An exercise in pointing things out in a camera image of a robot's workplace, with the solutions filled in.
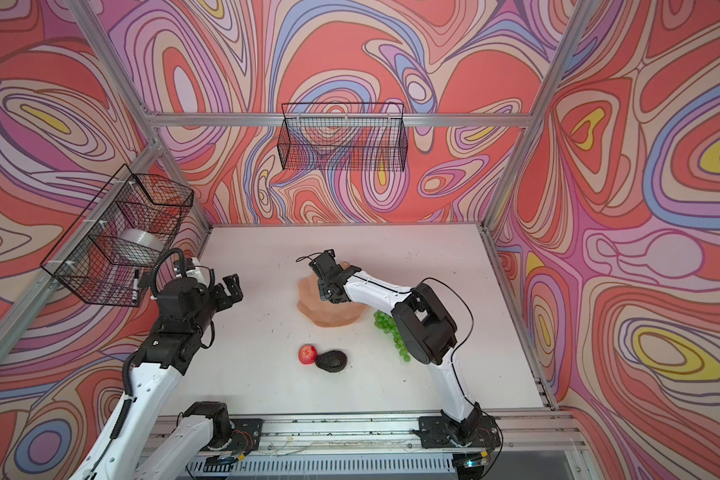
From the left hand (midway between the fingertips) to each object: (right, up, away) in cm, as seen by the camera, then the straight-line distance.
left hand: (224, 279), depth 76 cm
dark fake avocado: (+27, -23, +5) cm, 36 cm away
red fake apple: (+20, -22, +6) cm, 30 cm away
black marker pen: (-20, -3, -4) cm, 20 cm away
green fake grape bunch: (+43, -15, +13) cm, 47 cm away
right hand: (+27, -6, +20) cm, 34 cm away
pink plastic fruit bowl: (+24, -13, +18) cm, 32 cm away
